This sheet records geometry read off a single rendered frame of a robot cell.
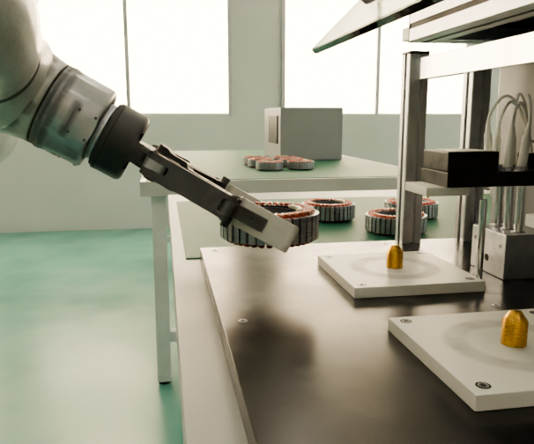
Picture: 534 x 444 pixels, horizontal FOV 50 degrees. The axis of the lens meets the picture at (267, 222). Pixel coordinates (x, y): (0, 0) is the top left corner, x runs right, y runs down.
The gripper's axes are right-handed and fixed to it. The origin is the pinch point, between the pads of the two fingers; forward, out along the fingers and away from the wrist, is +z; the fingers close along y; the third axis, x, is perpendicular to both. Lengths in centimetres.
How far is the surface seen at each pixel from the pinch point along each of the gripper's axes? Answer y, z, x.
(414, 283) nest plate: 7.0, 15.9, 2.3
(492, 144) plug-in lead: -2.2, 20.6, 21.6
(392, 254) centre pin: 0.8, 15.0, 3.8
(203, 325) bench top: 6.8, -2.1, -12.0
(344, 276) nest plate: 2.9, 10.3, -1.0
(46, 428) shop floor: -112, -1, -98
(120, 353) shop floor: -168, 15, -89
